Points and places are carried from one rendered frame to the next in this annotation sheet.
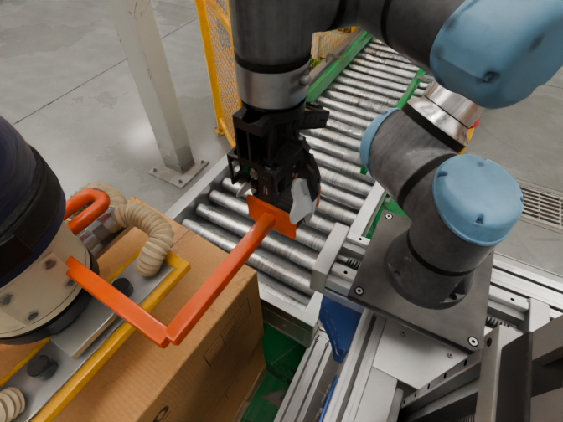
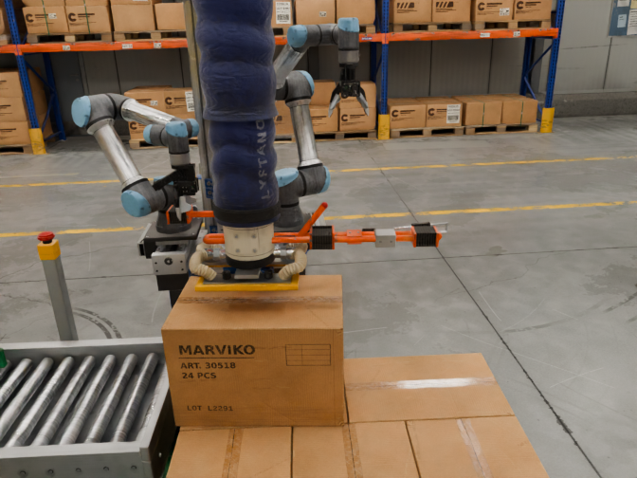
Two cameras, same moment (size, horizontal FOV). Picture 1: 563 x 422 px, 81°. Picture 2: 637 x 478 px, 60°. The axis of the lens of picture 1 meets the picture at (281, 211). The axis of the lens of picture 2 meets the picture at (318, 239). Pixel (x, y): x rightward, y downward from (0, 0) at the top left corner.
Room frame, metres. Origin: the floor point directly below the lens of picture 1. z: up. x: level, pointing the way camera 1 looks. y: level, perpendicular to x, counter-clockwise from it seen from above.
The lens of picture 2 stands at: (0.95, 2.01, 1.88)
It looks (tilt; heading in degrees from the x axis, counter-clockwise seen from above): 22 degrees down; 239
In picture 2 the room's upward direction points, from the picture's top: 2 degrees counter-clockwise
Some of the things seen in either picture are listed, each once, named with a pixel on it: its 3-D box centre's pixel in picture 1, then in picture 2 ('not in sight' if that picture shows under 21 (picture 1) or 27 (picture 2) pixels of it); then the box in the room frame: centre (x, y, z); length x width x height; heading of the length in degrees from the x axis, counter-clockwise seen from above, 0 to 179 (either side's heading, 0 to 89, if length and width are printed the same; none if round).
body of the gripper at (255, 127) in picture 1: (271, 142); (184, 179); (0.32, 0.01, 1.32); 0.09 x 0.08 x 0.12; 148
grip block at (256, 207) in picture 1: (284, 201); (180, 214); (0.35, 0.00, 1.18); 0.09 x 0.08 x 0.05; 58
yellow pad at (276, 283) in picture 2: not in sight; (247, 278); (0.28, 0.46, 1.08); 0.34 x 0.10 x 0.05; 148
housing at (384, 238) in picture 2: not in sight; (384, 238); (-0.16, 0.62, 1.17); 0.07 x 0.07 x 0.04; 58
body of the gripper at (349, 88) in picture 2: not in sight; (349, 80); (-0.26, 0.27, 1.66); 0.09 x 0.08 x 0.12; 63
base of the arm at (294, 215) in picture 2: not in sight; (286, 211); (-0.14, -0.04, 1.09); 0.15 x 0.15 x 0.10
